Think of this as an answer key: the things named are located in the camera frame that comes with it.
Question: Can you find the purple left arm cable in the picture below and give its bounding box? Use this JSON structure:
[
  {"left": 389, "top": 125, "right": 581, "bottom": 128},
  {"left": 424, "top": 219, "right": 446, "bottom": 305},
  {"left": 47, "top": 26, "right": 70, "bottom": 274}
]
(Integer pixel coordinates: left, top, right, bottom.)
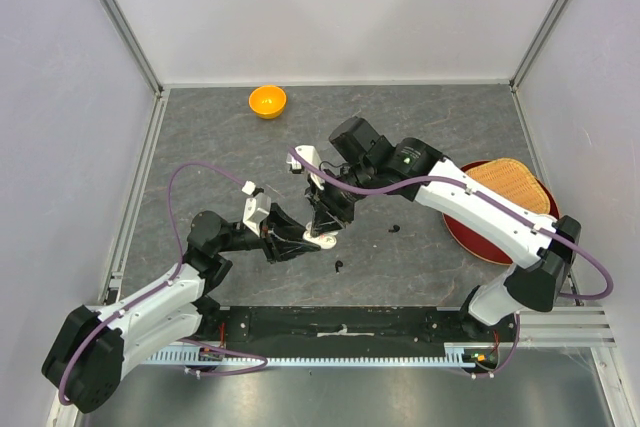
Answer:
[{"left": 58, "top": 162, "right": 259, "bottom": 406}]

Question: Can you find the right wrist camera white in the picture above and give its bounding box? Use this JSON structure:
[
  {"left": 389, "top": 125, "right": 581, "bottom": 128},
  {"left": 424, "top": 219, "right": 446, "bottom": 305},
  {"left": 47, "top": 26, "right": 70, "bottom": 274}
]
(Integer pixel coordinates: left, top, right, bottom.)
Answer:
[{"left": 286, "top": 145, "right": 325, "bottom": 191}]

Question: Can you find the woven bamboo tray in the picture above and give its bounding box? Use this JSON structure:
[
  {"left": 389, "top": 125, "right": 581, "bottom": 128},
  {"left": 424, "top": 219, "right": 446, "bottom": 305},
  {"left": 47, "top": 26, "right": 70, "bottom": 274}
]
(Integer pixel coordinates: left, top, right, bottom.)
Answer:
[{"left": 464, "top": 158, "right": 551, "bottom": 214}]

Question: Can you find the orange plastic bowl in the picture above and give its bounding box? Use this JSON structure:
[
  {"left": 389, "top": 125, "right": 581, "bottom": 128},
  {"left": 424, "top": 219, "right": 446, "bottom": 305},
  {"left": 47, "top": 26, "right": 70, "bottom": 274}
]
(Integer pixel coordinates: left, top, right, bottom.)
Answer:
[{"left": 248, "top": 85, "right": 287, "bottom": 120}]

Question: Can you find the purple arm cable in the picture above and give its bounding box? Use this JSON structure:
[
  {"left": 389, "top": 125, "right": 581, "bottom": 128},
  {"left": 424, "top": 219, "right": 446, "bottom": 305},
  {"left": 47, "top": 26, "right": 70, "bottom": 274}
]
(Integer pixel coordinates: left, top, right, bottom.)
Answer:
[
  {"left": 288, "top": 147, "right": 613, "bottom": 301},
  {"left": 58, "top": 162, "right": 259, "bottom": 406}
]

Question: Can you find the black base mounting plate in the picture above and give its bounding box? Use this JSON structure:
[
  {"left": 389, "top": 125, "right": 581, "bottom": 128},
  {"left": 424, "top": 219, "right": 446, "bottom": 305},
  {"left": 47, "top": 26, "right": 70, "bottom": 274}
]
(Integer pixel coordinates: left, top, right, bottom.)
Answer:
[{"left": 188, "top": 301, "right": 516, "bottom": 357}]

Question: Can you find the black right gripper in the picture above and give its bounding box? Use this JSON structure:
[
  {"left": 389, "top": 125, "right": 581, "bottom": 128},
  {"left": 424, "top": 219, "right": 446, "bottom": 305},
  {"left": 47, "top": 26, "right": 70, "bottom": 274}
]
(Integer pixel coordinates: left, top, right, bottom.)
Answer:
[{"left": 305, "top": 160, "right": 378, "bottom": 236}]

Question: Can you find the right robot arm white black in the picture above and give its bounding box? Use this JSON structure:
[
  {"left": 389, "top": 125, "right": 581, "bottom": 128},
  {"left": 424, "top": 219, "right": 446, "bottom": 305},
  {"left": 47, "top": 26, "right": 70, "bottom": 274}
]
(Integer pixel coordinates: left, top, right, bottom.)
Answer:
[{"left": 287, "top": 117, "right": 581, "bottom": 341}]

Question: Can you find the slotted cable duct rail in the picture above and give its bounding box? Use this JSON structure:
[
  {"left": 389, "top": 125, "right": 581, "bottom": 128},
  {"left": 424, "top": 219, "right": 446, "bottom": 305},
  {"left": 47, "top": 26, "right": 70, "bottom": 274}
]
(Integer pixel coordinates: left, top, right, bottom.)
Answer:
[{"left": 143, "top": 343, "right": 504, "bottom": 372}]

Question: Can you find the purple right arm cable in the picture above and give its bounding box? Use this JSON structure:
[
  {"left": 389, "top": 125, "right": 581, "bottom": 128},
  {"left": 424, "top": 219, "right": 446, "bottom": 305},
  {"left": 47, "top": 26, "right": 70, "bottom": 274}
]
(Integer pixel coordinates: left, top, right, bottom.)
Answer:
[{"left": 288, "top": 147, "right": 613, "bottom": 301}]

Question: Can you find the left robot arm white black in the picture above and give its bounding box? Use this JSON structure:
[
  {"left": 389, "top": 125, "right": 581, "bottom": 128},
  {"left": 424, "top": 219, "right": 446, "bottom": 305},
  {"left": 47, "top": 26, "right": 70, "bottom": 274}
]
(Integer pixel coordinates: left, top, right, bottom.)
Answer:
[{"left": 41, "top": 199, "right": 337, "bottom": 413}]

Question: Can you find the white earbud charging case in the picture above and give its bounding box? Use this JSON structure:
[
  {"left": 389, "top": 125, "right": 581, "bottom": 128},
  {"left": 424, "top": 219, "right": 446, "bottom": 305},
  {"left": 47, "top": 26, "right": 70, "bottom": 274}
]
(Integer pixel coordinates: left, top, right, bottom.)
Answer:
[{"left": 303, "top": 230, "right": 337, "bottom": 250}]

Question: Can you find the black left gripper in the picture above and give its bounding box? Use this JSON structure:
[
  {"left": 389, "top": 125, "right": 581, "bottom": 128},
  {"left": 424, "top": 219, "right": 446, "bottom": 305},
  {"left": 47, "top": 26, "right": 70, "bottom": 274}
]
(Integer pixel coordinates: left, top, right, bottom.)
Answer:
[{"left": 217, "top": 202, "right": 320, "bottom": 264}]

